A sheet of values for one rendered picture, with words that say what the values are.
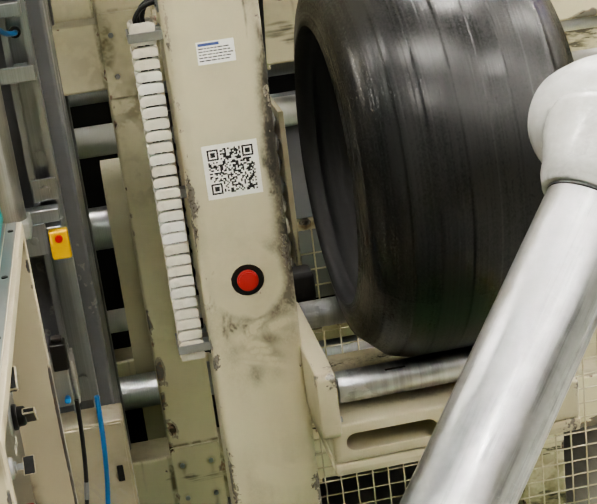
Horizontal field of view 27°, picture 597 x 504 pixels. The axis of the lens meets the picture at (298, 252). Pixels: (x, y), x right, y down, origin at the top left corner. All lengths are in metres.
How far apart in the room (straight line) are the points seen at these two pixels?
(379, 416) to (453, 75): 0.49
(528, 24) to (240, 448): 0.72
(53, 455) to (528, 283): 0.62
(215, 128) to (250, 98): 0.06
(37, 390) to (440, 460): 0.52
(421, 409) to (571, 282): 0.58
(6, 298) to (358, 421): 0.69
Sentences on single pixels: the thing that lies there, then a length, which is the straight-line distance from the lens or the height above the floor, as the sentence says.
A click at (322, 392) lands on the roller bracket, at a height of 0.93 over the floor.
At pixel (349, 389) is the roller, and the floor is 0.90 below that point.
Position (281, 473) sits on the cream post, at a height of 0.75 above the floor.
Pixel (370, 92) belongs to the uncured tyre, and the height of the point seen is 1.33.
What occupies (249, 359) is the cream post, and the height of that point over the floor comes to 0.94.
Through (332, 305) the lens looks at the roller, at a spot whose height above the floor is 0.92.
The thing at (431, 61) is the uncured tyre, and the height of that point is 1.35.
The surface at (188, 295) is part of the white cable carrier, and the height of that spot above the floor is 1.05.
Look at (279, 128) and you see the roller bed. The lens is 2.09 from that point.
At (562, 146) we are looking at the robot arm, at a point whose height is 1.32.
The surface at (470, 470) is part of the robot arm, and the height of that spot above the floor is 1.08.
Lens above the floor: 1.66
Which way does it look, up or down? 19 degrees down
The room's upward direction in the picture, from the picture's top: 7 degrees counter-clockwise
